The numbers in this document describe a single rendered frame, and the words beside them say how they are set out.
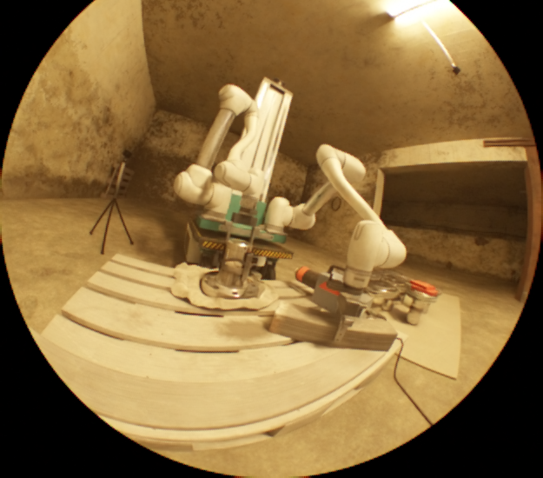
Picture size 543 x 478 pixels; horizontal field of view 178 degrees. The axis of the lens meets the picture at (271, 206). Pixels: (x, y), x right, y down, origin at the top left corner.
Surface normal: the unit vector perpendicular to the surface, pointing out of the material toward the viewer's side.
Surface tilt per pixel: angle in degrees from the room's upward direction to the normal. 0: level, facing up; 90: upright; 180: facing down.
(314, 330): 90
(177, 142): 90
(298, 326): 90
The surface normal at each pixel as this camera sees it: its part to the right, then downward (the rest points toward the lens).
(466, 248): -0.86, -0.25
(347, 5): -0.24, 0.97
